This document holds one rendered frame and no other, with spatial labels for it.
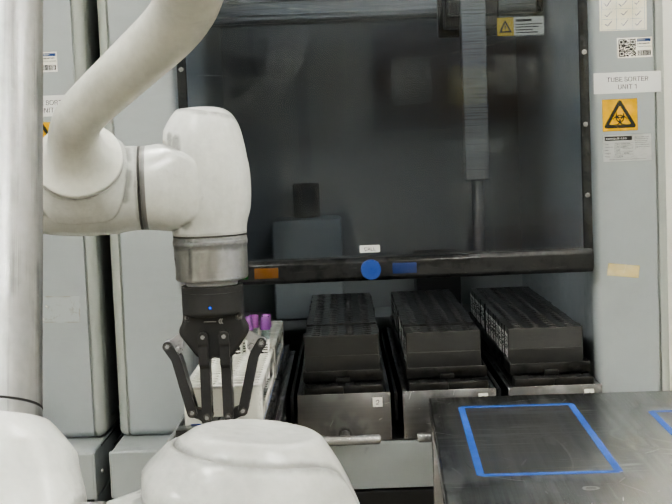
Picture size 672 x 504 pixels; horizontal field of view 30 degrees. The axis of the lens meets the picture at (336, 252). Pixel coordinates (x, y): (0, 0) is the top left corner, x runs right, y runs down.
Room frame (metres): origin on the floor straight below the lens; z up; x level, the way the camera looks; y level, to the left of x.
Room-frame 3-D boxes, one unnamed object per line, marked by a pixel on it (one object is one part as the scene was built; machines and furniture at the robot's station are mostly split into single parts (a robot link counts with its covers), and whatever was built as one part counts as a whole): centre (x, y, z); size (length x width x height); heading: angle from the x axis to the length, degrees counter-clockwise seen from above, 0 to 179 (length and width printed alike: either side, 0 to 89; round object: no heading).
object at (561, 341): (1.87, -0.31, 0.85); 0.12 x 0.02 x 0.06; 89
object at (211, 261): (1.52, 0.15, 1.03); 0.09 x 0.09 x 0.06
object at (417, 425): (2.11, -0.16, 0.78); 0.73 x 0.14 x 0.09; 0
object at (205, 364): (1.52, 0.16, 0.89); 0.04 x 0.01 x 0.11; 0
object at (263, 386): (1.72, 0.15, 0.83); 0.30 x 0.10 x 0.06; 179
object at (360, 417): (2.11, 0.00, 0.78); 0.73 x 0.14 x 0.09; 0
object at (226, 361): (1.52, 0.14, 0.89); 0.04 x 0.01 x 0.11; 0
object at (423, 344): (1.87, -0.16, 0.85); 0.12 x 0.02 x 0.06; 89
